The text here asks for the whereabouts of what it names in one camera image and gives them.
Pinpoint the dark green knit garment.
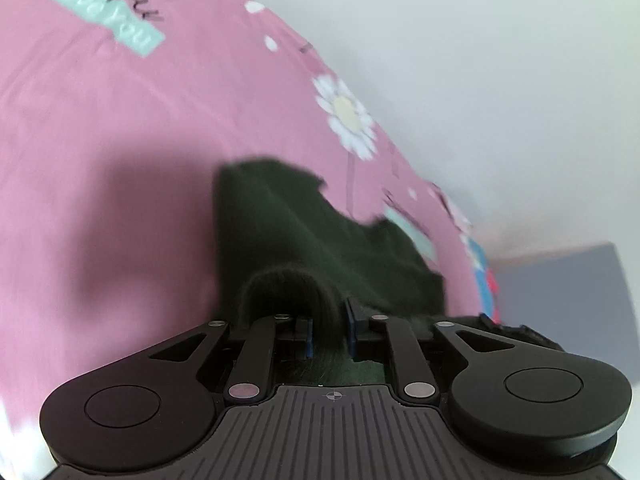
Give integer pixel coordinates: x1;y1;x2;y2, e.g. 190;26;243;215
213;158;445;386

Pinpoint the blue patterned cloth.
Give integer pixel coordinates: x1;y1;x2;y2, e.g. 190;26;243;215
460;233;500;323

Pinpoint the pink floral bed sheet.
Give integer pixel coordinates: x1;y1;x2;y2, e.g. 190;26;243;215
0;0;501;441

